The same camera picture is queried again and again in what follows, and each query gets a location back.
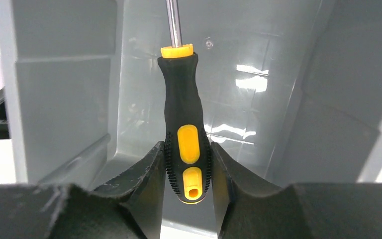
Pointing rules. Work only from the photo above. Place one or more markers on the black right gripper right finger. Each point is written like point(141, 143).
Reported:
point(249, 207)

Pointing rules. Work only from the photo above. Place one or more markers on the black yellow screwdriver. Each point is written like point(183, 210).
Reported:
point(187, 152)

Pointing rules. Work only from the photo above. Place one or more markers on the grey plastic bin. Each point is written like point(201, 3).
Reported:
point(290, 89)

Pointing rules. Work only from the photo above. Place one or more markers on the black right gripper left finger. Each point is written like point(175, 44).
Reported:
point(128, 206)

